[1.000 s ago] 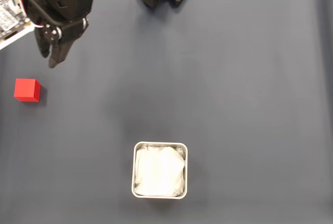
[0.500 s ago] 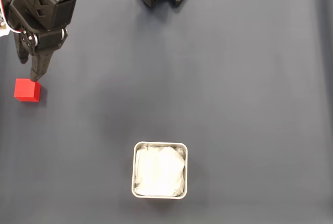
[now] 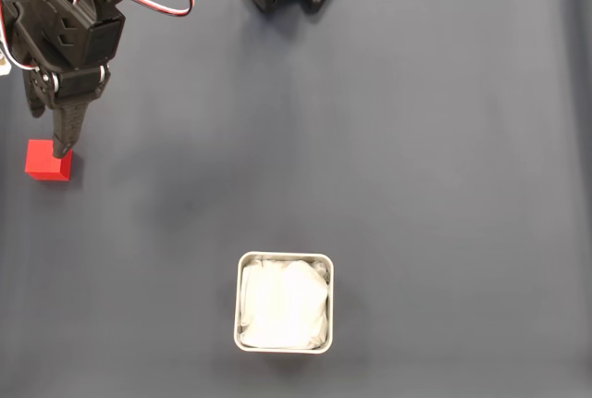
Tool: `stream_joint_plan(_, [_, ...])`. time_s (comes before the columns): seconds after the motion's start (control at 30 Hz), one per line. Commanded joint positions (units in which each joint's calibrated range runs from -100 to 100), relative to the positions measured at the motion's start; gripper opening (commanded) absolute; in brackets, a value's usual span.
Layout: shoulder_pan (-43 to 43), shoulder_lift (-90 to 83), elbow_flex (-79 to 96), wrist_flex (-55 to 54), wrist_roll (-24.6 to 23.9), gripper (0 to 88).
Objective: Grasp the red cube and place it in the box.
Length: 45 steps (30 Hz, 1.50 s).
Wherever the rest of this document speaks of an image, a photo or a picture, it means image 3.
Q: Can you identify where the white tissue paper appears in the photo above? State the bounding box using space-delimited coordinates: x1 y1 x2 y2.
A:
239 256 330 351

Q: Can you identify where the red cube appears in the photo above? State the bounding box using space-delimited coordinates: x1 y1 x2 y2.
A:
23 138 74 181

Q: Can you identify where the beige square metal box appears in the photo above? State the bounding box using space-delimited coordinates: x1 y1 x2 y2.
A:
233 251 335 355

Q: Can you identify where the dark grey table mat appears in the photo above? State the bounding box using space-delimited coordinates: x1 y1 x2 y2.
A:
0 0 592 398

